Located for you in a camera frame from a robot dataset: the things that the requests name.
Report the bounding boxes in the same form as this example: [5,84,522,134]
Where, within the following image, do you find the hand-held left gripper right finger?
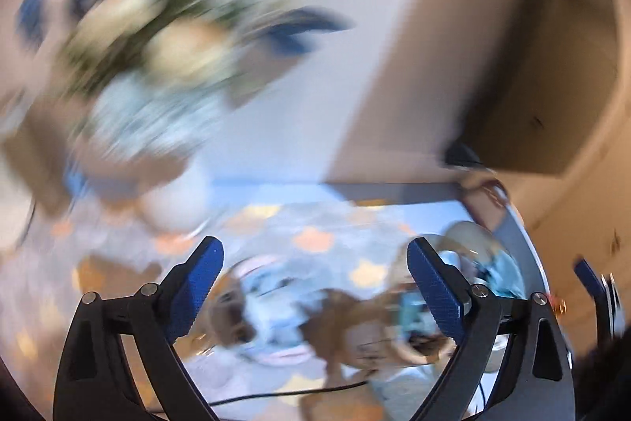
[407,237,577,421]

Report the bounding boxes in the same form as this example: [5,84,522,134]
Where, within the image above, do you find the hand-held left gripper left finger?
[53,236,226,421]

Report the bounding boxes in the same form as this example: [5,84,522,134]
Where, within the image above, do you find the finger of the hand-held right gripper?
[573,257,623,348]

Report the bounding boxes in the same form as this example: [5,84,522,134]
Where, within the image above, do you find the brown soft object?
[76,253,166,298]

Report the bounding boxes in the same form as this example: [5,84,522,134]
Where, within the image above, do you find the cream and blue plush toy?
[441,221,526,303]

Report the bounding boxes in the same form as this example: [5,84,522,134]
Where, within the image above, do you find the light blue plush toy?
[207,253,316,363]

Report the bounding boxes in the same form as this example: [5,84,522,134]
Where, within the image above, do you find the white round plush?
[142,172,209,230]

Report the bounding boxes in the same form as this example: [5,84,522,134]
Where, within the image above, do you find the brown plush toy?
[301,288,457,375]

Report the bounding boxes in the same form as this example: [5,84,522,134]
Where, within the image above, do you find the brown handbag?
[462,177,510,227]

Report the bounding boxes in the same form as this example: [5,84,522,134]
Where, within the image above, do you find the grey printed mat orange clouds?
[0,199,494,421]

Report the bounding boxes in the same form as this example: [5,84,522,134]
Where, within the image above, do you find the blue patterned vase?
[91,76,225,168]

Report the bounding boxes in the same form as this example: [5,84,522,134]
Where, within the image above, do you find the cardboard box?
[323,0,622,185]

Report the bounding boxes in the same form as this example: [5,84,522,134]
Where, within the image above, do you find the artificial flower bouquet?
[15,0,356,116]

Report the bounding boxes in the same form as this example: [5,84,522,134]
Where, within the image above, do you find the black cable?
[209,379,368,408]

